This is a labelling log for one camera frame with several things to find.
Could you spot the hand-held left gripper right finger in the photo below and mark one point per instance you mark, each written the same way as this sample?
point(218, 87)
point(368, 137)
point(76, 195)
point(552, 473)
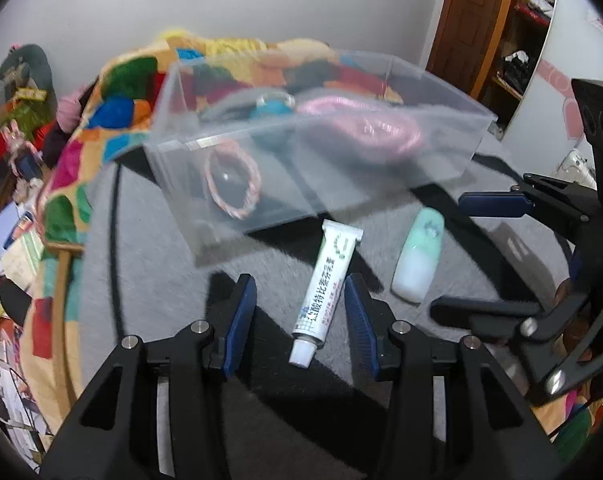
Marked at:
point(357, 310)

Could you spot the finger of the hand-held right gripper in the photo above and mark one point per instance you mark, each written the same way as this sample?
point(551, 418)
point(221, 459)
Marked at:
point(481, 310)
point(491, 205)

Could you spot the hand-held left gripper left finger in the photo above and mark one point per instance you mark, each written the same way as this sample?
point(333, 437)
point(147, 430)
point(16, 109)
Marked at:
point(242, 305)

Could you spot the white ointment tube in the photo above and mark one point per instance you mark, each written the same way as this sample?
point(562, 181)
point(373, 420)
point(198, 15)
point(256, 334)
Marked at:
point(325, 285)

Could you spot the green and white small bottle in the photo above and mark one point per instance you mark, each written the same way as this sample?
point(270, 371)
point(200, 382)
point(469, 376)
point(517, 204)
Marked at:
point(417, 260)

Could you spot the clear plastic storage box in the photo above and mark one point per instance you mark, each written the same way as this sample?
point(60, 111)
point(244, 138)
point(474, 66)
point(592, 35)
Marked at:
point(306, 160)

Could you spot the white panel with pink print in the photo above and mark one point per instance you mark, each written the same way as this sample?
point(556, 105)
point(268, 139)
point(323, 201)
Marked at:
point(564, 60)

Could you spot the wooden shelf unit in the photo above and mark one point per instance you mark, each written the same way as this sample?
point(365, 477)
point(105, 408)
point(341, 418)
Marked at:
point(524, 45)

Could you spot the wooden stick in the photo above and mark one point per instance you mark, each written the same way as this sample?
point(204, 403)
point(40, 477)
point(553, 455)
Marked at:
point(61, 310)

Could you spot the brown wooden door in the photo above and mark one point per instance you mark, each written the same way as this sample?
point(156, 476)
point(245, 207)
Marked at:
point(469, 25)

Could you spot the colourful patchwork blanket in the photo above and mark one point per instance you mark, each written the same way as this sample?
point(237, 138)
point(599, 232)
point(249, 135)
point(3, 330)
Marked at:
point(121, 105)

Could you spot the pile of papers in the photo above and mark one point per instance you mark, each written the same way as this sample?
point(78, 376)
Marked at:
point(9, 260)

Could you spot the pink bunny toy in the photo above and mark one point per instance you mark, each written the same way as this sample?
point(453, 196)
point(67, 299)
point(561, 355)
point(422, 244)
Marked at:
point(16, 140)

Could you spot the dark green cushion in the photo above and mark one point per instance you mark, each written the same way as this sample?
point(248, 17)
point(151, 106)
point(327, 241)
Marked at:
point(24, 67)

